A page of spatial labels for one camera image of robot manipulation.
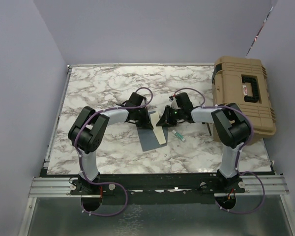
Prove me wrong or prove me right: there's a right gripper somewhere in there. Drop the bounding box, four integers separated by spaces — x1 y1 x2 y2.
156 105 183 127

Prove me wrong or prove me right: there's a tan letter paper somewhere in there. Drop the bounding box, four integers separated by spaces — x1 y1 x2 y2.
149 112 166 145

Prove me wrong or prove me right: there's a grey-blue envelope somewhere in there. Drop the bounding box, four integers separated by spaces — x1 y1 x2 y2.
136 111 169 152

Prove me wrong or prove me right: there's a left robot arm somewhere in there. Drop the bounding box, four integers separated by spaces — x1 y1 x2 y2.
68 92 153 194

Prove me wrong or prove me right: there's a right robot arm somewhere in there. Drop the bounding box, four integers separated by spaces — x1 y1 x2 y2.
156 92 254 192

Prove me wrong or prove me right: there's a green white glue stick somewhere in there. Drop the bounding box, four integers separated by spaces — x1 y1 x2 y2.
172 130 185 142

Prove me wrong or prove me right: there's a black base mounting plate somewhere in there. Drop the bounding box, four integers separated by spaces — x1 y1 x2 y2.
40 172 283 206

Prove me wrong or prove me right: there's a tan plastic tool case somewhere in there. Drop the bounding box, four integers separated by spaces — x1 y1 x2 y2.
212 56 276 144

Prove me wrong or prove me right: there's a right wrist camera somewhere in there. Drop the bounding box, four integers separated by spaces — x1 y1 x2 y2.
169 94 179 110

